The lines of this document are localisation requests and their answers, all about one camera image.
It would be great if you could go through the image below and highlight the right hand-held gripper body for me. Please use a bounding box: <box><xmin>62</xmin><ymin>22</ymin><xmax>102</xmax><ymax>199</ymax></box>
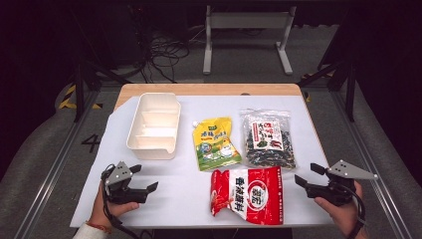
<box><xmin>304</xmin><ymin>159</ymin><xmax>379</xmax><ymax>207</ymax></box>

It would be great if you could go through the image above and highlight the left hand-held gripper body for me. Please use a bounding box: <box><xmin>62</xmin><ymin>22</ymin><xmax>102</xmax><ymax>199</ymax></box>
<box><xmin>101</xmin><ymin>160</ymin><xmax>149</xmax><ymax>205</ymax></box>

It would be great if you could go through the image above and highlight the yellow green spouted pouch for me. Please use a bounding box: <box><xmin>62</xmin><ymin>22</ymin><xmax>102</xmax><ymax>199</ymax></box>
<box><xmin>191</xmin><ymin>116</ymin><xmax>243</xmax><ymax>172</ymax></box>

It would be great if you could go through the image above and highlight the person's left hand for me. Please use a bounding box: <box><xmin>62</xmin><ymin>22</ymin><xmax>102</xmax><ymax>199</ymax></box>
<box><xmin>90</xmin><ymin>181</ymin><xmax>140</xmax><ymax>230</ymax></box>

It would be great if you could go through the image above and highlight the person's right hand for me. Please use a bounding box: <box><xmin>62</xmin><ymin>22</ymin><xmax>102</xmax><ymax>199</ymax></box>
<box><xmin>314</xmin><ymin>180</ymin><xmax>366</xmax><ymax>239</ymax></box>

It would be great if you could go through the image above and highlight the white divided plastic container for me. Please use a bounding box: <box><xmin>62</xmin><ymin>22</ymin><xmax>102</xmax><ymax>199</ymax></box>
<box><xmin>125</xmin><ymin>92</ymin><xmax>182</xmax><ymax>161</ymax></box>

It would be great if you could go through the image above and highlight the clear bag of dark snacks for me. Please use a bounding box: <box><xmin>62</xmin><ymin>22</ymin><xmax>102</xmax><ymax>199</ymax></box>
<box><xmin>240</xmin><ymin>108</ymin><xmax>298</xmax><ymax>170</ymax></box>

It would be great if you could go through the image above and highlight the red and white snack bag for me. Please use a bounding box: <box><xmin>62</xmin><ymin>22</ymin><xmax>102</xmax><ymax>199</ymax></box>
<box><xmin>209</xmin><ymin>165</ymin><xmax>286</xmax><ymax>226</ymax></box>

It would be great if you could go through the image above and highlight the yellow black hazard tape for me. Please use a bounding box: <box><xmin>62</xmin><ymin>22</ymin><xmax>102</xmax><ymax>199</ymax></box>
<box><xmin>300</xmin><ymin>71</ymin><xmax>333</xmax><ymax>104</ymax></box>
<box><xmin>58</xmin><ymin>84</ymin><xmax>104</xmax><ymax>111</ymax></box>

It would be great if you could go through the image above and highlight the black metal stand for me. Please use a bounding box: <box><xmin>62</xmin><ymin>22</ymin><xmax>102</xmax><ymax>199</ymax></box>
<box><xmin>296</xmin><ymin>9</ymin><xmax>358</xmax><ymax>123</ymax></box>
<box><xmin>70</xmin><ymin>9</ymin><xmax>134</xmax><ymax>123</ymax></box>

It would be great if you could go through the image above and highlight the white metal stand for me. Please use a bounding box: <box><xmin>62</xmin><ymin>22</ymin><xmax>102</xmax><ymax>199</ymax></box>
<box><xmin>202</xmin><ymin>4</ymin><xmax>298</xmax><ymax>76</ymax></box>

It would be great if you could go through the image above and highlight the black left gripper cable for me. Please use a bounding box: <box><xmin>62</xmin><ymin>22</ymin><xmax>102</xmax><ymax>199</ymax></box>
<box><xmin>100</xmin><ymin>163</ymin><xmax>142</xmax><ymax>239</ymax></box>

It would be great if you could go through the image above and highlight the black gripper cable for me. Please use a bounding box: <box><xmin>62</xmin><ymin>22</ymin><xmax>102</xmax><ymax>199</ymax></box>
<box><xmin>343</xmin><ymin>181</ymin><xmax>368</xmax><ymax>239</ymax></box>
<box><xmin>100</xmin><ymin>163</ymin><xmax>142</xmax><ymax>239</ymax></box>

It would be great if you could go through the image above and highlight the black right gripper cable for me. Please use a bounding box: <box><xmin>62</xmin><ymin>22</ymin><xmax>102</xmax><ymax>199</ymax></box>
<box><xmin>343</xmin><ymin>181</ymin><xmax>368</xmax><ymax>239</ymax></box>

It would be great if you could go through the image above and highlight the red cord bracelet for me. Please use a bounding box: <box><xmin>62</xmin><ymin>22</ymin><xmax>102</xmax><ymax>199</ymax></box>
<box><xmin>85</xmin><ymin>220</ymin><xmax>112</xmax><ymax>235</ymax></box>

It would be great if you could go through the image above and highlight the aluminium floor rail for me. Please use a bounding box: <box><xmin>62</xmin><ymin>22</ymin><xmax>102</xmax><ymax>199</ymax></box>
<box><xmin>12</xmin><ymin>89</ymin><xmax>102</xmax><ymax>239</ymax></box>
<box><xmin>329</xmin><ymin>89</ymin><xmax>414</xmax><ymax>239</ymax></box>

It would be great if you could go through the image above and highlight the tangle of black cables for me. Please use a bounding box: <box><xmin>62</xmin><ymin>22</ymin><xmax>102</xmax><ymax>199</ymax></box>
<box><xmin>137</xmin><ymin>28</ymin><xmax>207</xmax><ymax>85</ymax></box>

